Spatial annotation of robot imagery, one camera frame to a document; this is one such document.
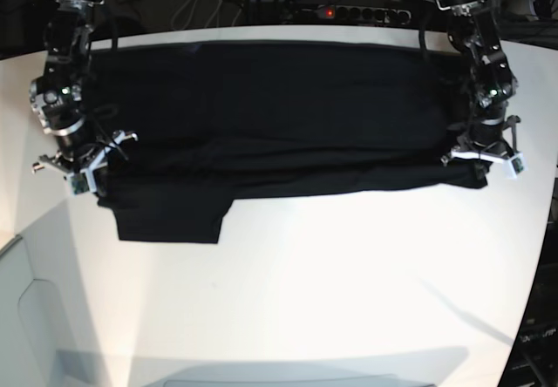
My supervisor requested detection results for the black power strip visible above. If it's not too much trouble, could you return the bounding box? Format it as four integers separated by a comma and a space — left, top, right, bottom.
292, 5, 412, 27

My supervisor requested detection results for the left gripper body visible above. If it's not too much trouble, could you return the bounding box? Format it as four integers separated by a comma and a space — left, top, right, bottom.
440, 115, 521, 166

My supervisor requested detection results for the black T-shirt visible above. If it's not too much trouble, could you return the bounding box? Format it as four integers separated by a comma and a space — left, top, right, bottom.
85, 43, 483, 243

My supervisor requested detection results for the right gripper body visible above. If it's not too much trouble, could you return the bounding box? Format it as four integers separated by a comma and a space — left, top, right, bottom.
31, 130, 139, 182

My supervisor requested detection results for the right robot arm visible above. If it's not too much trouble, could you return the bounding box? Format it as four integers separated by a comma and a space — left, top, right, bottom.
30, 0, 138, 197

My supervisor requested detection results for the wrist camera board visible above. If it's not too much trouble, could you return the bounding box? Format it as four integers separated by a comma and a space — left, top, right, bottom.
506, 153, 527, 180
66, 173, 97, 195

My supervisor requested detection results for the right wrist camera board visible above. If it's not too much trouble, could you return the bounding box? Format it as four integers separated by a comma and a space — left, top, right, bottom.
66, 173, 97, 195

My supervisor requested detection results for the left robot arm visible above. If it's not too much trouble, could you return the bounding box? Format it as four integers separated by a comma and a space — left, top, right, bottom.
435, 0, 526, 179

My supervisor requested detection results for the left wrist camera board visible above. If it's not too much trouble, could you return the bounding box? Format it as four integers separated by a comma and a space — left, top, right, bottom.
506, 153, 527, 180

